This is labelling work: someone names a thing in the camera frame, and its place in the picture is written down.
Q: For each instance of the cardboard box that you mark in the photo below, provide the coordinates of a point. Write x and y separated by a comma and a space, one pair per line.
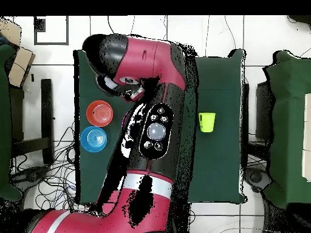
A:
11, 30
20, 65

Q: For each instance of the white box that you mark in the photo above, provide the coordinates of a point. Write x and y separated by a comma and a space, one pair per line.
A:
307, 136

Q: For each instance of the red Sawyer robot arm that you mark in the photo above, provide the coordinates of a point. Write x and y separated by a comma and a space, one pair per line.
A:
145, 60

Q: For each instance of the small red bowl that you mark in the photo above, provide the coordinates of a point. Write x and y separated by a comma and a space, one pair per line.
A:
99, 113

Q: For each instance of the black stand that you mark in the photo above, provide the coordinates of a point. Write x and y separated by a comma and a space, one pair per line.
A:
46, 109

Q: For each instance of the green cup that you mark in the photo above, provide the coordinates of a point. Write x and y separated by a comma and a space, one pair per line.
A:
207, 122

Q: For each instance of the black case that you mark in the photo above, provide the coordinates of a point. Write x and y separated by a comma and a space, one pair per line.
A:
262, 111

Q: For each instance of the grey floor stand base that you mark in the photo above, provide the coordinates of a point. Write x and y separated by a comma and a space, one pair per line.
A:
31, 175
257, 178

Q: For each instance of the black floor frame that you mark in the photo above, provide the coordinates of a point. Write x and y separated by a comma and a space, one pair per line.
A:
39, 25

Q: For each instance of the dark green tablecloth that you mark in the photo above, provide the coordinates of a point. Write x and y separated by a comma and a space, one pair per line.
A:
4, 121
218, 157
286, 121

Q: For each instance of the small blue bowl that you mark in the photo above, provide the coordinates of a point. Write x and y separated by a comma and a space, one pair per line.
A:
93, 139

